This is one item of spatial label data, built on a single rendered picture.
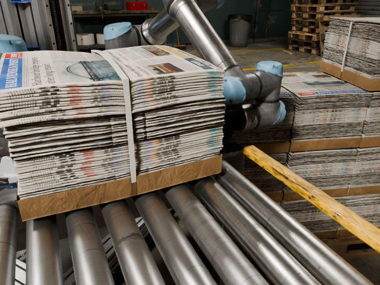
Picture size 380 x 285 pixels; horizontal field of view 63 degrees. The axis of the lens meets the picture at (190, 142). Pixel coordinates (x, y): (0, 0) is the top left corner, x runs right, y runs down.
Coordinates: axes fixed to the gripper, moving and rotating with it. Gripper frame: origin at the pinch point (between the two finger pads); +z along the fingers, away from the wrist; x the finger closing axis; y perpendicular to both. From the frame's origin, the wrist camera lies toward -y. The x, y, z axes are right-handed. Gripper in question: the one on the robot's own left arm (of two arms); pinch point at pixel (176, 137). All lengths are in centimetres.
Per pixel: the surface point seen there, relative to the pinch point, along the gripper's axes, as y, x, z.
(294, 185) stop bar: 1.8, 34.0, -10.4
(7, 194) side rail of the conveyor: -0.1, 10.5, 40.3
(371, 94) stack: 2, 1, -78
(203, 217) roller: 0.2, 33.2, 9.2
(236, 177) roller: 0.1, 24.4, -3.4
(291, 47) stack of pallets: -77, -511, -518
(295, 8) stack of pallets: 8, -513, -516
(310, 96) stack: 2, -7, -55
